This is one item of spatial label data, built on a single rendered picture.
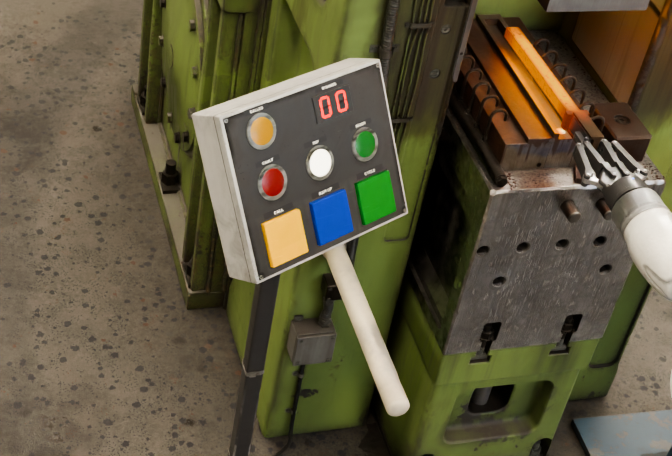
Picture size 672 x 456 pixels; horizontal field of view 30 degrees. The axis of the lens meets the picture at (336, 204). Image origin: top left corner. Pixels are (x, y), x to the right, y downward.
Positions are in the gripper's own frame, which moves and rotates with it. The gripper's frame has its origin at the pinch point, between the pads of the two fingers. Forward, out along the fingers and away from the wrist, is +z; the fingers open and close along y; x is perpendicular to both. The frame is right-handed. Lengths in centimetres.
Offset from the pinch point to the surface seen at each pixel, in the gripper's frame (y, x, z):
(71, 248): -81, -105, 90
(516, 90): -4.1, -5.1, 20.8
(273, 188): -64, 4, -16
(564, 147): 0.3, -7.5, 5.1
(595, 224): 9.1, -22.6, -1.0
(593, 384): 42, -98, 18
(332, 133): -53, 8, -7
